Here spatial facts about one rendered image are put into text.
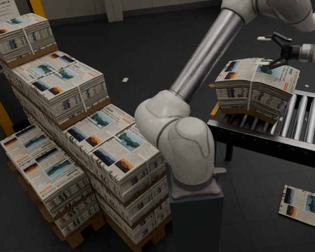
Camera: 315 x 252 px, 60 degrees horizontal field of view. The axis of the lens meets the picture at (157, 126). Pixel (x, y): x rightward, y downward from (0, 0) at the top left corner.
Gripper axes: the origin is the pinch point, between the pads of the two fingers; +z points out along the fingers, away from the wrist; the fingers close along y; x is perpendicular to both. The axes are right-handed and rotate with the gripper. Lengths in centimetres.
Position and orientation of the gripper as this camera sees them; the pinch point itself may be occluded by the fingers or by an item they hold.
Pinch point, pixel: (258, 50)
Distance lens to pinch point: 163.5
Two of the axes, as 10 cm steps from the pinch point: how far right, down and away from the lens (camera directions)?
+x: 4.8, -5.7, 6.6
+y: 1.5, 8.0, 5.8
